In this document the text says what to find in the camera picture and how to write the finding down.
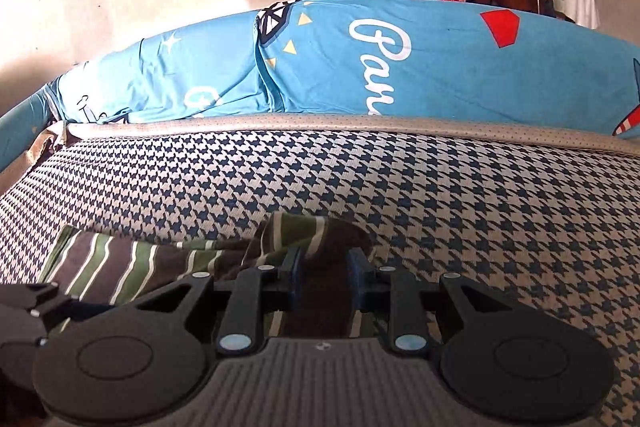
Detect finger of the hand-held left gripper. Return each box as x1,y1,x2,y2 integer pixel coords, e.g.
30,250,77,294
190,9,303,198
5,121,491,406
0,284,77,329

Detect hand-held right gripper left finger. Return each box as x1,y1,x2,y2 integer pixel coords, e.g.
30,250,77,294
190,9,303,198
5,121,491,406
135,247,307,355

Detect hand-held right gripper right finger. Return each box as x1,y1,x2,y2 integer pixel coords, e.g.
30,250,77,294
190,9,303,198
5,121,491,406
345,248,507,354

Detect green brown striped T-shirt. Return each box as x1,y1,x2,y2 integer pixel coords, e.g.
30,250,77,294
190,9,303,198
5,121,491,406
37,212,375,339

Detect houndstooth woven bed mat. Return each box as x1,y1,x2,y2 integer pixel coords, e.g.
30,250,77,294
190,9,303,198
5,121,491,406
0,127,640,427

